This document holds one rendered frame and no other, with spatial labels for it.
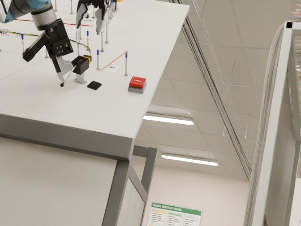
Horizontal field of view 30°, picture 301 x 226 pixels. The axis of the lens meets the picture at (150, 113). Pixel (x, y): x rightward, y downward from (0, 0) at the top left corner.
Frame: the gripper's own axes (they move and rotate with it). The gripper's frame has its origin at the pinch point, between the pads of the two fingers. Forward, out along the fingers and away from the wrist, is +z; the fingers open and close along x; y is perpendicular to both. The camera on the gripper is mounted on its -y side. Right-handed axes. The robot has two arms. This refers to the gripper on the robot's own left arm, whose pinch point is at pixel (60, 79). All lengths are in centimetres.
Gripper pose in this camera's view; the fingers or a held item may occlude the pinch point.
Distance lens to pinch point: 195.7
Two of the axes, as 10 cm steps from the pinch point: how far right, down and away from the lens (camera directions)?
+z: 2.6, 8.6, 4.4
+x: -2.8, -3.7, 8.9
